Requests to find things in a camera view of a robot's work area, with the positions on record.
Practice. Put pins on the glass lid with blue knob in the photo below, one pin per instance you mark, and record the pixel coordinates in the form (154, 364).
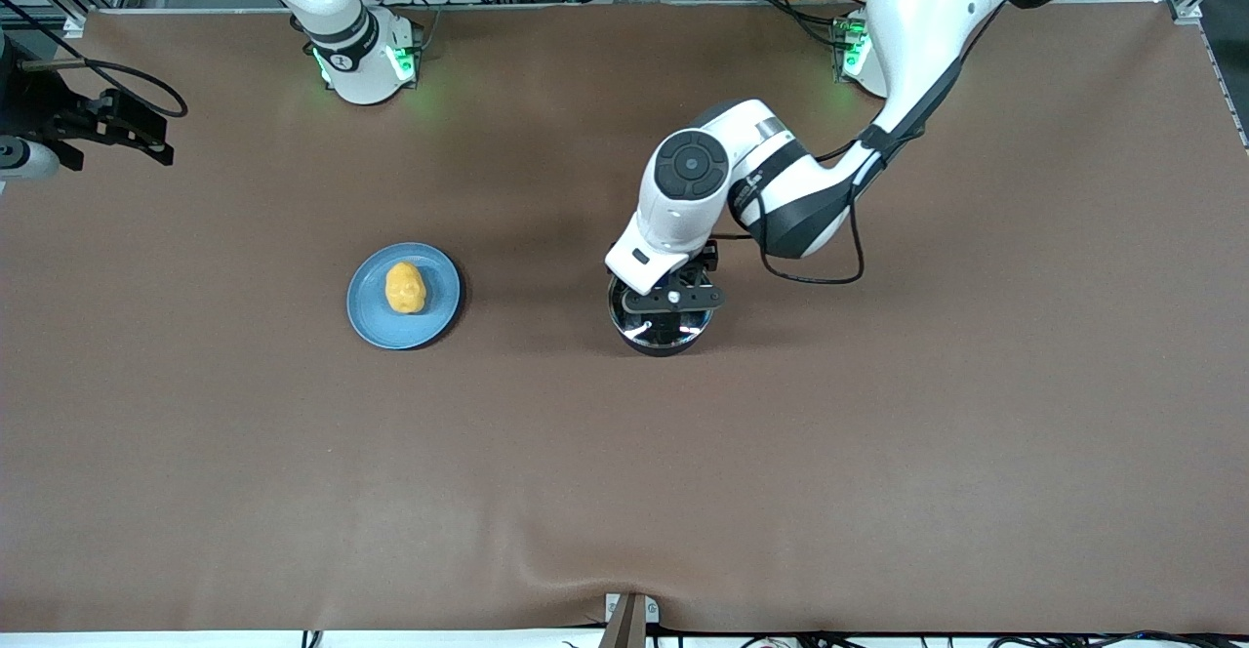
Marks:
(644, 324)

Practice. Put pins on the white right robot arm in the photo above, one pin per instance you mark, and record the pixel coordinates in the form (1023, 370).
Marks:
(361, 72)

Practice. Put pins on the yellow potato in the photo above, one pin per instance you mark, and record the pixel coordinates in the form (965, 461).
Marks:
(405, 288)

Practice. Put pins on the blue round plate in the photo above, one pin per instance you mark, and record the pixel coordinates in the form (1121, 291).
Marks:
(376, 321)

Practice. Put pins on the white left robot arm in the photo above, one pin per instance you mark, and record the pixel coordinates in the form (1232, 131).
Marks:
(927, 23)

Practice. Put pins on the brown table mat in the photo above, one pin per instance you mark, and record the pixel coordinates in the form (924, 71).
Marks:
(624, 482)

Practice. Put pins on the metal table edge bracket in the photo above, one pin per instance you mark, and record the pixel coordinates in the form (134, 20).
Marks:
(629, 619)

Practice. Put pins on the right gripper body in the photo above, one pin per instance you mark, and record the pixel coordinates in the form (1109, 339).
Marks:
(41, 107)

